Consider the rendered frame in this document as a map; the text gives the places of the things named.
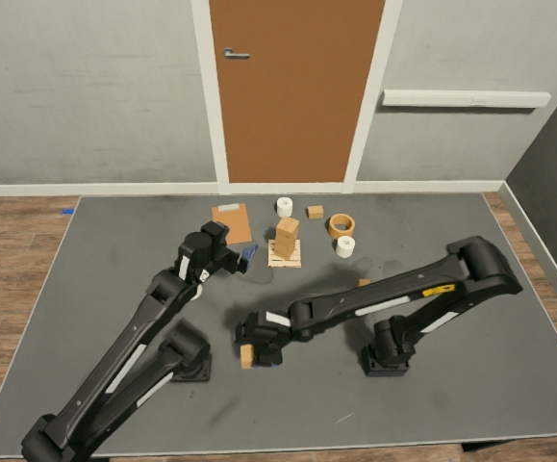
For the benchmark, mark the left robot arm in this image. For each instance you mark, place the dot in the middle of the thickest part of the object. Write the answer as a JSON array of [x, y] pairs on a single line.
[[84, 424]]

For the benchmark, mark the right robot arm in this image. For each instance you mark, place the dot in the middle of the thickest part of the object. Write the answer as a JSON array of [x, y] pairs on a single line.
[[447, 277]]

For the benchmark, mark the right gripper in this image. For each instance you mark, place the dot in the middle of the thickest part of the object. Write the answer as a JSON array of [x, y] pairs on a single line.
[[267, 360]]

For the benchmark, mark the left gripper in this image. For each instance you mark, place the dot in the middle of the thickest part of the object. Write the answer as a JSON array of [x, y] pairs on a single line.
[[232, 266]]

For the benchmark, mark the tan hollow tube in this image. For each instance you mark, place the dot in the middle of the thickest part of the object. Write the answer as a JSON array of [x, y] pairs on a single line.
[[342, 219]]

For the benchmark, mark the tan flat board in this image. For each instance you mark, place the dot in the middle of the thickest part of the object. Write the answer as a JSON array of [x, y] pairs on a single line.
[[235, 217]]

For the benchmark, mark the small square wooden pallet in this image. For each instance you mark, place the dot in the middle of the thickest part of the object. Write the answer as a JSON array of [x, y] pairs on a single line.
[[294, 261]]

